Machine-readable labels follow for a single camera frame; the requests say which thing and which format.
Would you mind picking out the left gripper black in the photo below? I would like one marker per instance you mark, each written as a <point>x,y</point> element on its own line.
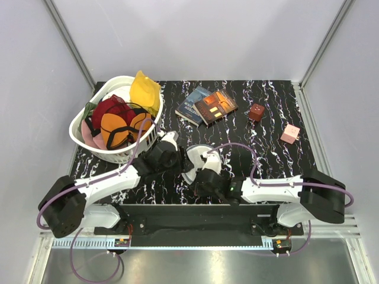
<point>183,164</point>

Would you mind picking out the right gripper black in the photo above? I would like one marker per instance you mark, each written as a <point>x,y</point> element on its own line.
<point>200,191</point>

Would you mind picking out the white mesh laundry bag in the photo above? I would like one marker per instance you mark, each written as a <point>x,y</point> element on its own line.
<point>194,154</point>

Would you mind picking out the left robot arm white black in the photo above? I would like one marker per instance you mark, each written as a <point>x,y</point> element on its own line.
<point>71,204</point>

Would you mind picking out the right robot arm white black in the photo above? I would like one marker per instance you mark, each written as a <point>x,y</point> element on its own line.
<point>314,196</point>

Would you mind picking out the orange black bra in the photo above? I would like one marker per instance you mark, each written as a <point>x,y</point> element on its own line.
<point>121,129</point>

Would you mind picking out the yellow bra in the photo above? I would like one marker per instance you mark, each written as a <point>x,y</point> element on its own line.
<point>145,92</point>

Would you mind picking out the white plastic laundry basket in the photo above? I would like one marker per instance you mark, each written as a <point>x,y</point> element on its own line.
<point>123,155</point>

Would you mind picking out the blue paperback book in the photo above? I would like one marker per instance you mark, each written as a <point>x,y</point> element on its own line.
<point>186,111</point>

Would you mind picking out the orange dark paperback book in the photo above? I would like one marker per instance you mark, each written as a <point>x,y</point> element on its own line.
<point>215,106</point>

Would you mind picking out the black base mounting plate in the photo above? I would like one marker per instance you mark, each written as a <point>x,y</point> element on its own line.
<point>198,226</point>

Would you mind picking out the dark red cube adapter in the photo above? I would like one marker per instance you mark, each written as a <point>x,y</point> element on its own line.
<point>256,112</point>

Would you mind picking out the pink garment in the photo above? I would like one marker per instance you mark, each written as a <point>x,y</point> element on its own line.
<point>96,142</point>

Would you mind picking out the pink cube adapter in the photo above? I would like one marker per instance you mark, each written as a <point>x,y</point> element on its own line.
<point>290,134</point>

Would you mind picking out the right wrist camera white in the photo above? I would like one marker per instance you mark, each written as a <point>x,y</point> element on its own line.
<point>212,161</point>

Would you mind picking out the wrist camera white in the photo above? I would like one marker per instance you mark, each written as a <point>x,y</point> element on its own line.
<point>171,137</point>
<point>212,161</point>

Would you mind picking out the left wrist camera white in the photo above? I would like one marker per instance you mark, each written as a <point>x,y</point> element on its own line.
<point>171,137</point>

